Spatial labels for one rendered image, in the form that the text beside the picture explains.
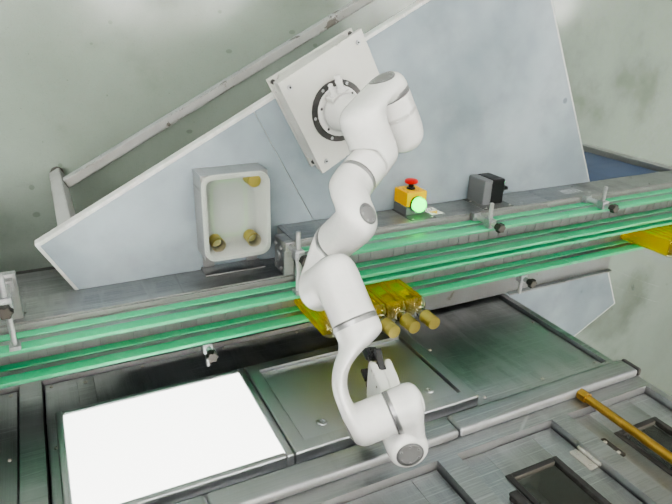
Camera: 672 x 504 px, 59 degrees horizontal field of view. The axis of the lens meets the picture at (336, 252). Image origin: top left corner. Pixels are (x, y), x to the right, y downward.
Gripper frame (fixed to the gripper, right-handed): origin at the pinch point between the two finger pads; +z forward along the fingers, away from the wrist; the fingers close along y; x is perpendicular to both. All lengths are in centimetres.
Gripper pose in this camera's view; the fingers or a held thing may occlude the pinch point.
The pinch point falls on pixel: (370, 363)
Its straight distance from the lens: 132.1
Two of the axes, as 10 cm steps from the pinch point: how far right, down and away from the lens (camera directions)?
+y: 0.3, -9.2, -3.9
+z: -2.0, -3.9, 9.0
